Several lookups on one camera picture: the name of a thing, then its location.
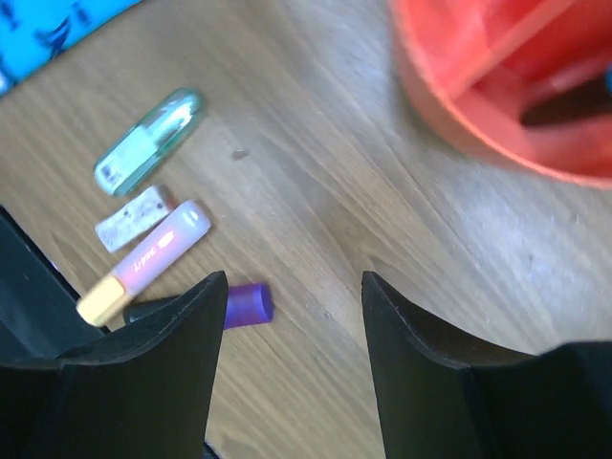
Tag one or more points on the black purple highlighter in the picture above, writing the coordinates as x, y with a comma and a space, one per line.
247, 305

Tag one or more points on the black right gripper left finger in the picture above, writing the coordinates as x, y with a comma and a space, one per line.
142, 391

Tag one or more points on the orange round desk organizer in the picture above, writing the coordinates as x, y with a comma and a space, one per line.
472, 68

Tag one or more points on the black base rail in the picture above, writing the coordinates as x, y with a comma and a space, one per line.
38, 305

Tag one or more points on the pink yellow highlighter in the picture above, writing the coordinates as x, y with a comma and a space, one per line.
163, 246

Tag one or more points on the grey eraser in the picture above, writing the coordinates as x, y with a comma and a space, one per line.
138, 216

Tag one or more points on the blue shark print shorts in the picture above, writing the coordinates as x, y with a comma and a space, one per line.
34, 33

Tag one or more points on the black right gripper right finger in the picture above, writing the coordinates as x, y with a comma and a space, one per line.
444, 393

